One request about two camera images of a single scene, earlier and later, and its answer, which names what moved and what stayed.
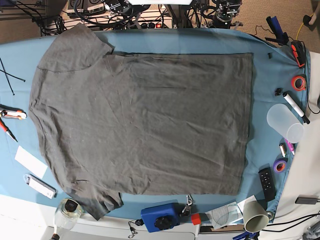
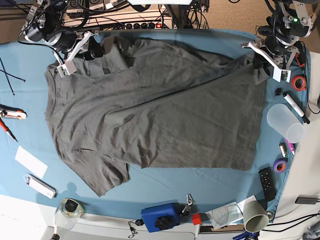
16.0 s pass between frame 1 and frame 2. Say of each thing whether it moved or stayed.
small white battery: stayed
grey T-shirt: moved
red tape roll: stayed
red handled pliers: stayed
